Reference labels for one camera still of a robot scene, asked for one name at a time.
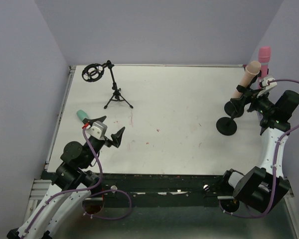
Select purple cable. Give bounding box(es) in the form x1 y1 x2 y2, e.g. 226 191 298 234
19 129 133 239
218 78 299 219

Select beige toy microphone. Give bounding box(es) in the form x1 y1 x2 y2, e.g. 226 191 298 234
238 61 261 88

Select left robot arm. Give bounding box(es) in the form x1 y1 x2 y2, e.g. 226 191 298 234
7 110 125 239

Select pink toy microphone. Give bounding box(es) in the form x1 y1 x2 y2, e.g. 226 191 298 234
258 46 271 87

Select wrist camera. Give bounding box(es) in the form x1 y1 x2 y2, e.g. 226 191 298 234
83 121 108 140
256 75 277 98

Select mint green toy microphone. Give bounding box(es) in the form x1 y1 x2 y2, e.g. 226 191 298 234
76 110 90 125

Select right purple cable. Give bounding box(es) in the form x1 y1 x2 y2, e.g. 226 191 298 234
218 78 299 219

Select black tripod shock-mount stand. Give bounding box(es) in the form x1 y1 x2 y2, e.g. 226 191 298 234
81 60 134 109

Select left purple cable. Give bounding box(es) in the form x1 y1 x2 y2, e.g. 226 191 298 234
19 129 133 239

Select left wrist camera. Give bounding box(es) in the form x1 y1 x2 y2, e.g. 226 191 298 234
83 121 108 140

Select black front mounting rail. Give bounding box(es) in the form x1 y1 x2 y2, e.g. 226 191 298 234
84 174 234 208

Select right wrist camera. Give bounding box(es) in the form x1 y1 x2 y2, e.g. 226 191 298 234
256 75 277 98

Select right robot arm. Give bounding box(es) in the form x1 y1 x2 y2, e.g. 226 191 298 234
216 85 299 215

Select aluminium side frame rail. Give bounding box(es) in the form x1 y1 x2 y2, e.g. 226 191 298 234
29 65 77 200

